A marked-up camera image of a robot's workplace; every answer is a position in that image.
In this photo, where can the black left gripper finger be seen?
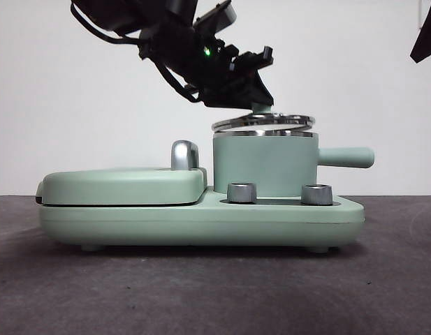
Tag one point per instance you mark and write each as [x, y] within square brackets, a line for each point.
[229, 103]
[258, 87]

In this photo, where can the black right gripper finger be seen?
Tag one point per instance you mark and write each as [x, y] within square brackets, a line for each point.
[428, 31]

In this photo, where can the glass pot lid green knob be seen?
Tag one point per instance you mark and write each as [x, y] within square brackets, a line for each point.
[271, 120]

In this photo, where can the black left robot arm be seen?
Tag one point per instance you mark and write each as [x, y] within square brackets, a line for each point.
[131, 14]

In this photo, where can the silver control knob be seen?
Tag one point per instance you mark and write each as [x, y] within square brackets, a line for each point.
[241, 192]
[316, 194]

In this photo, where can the mint green griddle cover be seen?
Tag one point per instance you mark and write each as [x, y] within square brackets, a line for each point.
[114, 185]

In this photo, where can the mint green breakfast machine base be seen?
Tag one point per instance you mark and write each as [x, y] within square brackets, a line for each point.
[131, 223]

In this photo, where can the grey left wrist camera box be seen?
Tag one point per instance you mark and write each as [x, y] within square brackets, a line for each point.
[220, 15]

